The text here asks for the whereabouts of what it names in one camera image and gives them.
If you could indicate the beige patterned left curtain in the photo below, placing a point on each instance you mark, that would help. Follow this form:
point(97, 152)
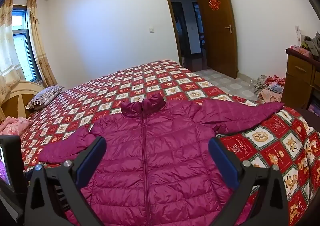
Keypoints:
point(11, 69)

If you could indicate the grey clothes on dresser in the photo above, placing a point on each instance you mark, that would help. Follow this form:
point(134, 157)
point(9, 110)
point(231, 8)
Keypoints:
point(312, 44)

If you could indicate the white card on wall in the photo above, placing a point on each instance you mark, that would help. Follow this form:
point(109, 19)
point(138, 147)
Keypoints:
point(298, 34)

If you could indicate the striped pillow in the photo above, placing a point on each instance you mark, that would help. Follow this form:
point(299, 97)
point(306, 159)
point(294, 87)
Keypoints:
point(44, 98)

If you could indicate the beige patterned right curtain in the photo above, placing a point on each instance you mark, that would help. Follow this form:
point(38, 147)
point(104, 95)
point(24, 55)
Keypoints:
point(40, 56)

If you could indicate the brown wooden dresser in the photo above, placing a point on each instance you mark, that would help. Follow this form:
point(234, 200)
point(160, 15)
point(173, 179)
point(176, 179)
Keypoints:
point(301, 87)

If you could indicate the red patchwork bear bedspread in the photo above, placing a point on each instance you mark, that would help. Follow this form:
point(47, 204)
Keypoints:
point(284, 139)

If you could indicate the pink floral cloth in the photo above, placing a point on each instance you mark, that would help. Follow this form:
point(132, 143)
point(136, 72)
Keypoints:
point(14, 126)

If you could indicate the magenta down jacket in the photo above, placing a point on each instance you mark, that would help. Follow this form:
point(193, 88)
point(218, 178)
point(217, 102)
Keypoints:
point(157, 169)

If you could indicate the brown wooden door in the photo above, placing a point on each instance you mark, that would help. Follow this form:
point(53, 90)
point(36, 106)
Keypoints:
point(220, 44)

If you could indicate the beige patterned curtain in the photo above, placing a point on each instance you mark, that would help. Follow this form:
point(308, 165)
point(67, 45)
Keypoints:
point(11, 69)
point(40, 56)

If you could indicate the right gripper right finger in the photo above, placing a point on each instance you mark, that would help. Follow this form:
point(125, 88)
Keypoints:
point(271, 205)

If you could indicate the pink box on dresser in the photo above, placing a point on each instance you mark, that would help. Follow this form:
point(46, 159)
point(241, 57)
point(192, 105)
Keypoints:
point(302, 51)

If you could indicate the pile of clothes on floor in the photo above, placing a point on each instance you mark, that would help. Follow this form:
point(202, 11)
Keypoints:
point(269, 88)

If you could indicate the beige wooden headboard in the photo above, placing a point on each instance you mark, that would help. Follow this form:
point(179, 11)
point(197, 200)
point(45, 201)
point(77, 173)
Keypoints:
point(14, 103)

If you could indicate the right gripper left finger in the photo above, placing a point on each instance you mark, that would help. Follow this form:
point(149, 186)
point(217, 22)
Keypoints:
point(43, 205)

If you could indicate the red double happiness decal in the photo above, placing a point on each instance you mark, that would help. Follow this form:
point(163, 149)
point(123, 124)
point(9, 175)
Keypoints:
point(214, 4)

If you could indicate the blue framed window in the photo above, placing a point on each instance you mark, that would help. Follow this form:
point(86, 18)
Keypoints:
point(23, 45)

